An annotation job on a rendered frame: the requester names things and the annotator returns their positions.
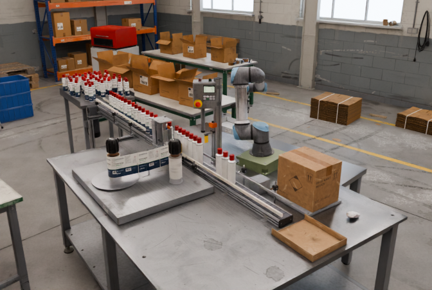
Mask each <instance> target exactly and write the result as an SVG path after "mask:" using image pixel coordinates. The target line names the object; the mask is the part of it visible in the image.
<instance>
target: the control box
mask: <svg viewBox="0 0 432 290"><path fill-rule="evenodd" d="M198 81H199V80H193V108H194V109H216V108H217V84H216V82H214V81H213V79H212V80H211V81H212V82H209V81H208V79H204V80H202V82H198ZM203 85H215V93H203ZM203 95H215V100H203ZM196 102H200V103H201V106H200V107H196V106H195V103H196Z"/></svg>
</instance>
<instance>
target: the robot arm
mask: <svg viewBox="0 0 432 290"><path fill-rule="evenodd" d="M264 80H265V74H264V72H263V71H262V70H261V69H259V68H256V67H253V66H252V67H237V68H233V69H232V71H231V83H232V84H233V87H234V88H235V103H234V104H231V105H230V106H231V108H235V107H236V113H235V114H236V121H235V124H234V125H233V135H234V138H235V139H236V140H253V141H254V143H253V148H252V150H251V151H252V153H253V154H254V155H257V156H265V155H268V154H270V153H272V148H271V146H270V143H269V126H268V124H266V123H265V122H253V124H250V121H249V120H248V113H249V111H248V109H249V107H248V102H249V100H248V96H249V93H254V92H266V91H267V83H264ZM251 82H254V83H251Z"/></svg>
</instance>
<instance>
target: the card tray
mask: <svg viewBox="0 0 432 290"><path fill-rule="evenodd" d="M271 235H273V236H275V237H276V238H277V239H279V240H281V241H282V242H284V243H285V244H286V245H288V246H289V247H291V248H292V249H294V250H295V251H297V252H298V253H300V254H301V255H303V256H304V257H305V258H307V259H309V260H310V261H311V262H314V261H316V260H318V259H319V258H321V257H324V256H325V255H327V254H329V253H331V252H333V251H335V250H337V249H338V248H340V247H342V246H344V245H346V244H347V238H346V237H345V236H343V235H342V234H340V233H338V232H336V231H334V230H333V229H331V228H329V227H328V226H325V225H324V224H322V223H320V222H319V221H317V220H316V219H313V218H312V217H310V216H308V215H307V214H305V217H304V220H302V221H299V222H297V223H294V224H292V225H290V226H288V227H286V228H283V229H281V230H279V231H276V230H275V229H273V228H272V232H271Z"/></svg>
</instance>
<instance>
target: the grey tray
mask: <svg viewBox="0 0 432 290"><path fill-rule="evenodd" d="M235 121H236V119H235V118H231V117H229V116H225V117H223V118H222V132H226V133H228V134H232V135H233V125H234V124H235Z"/></svg>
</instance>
